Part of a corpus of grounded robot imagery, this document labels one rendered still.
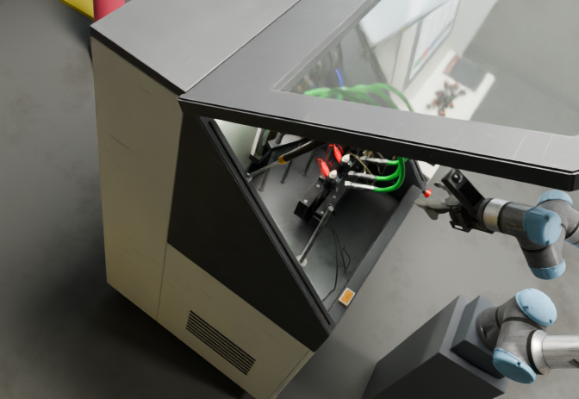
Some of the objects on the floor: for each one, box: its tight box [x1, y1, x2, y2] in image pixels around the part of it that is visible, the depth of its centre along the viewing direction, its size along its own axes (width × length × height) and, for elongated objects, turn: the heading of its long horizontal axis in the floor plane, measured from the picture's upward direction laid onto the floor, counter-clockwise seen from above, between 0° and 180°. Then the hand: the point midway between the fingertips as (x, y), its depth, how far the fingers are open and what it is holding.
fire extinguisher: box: [89, 0, 125, 56], centre depth 296 cm, size 30×30×69 cm
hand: (426, 190), depth 146 cm, fingers open, 7 cm apart
